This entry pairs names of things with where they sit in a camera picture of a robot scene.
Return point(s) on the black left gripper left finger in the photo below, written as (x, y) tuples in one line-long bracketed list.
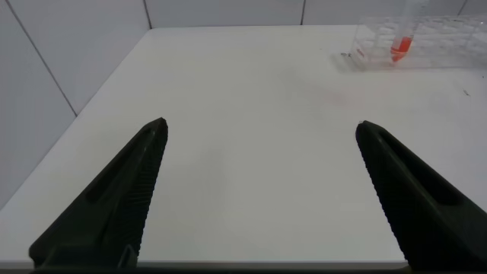
[(114, 205)]

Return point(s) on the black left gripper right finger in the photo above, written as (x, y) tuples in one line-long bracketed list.
[(430, 213)]

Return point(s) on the test tube with red pigment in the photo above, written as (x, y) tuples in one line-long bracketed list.
[(401, 45)]

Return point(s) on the clear plastic test tube rack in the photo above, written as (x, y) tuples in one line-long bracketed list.
[(418, 42)]

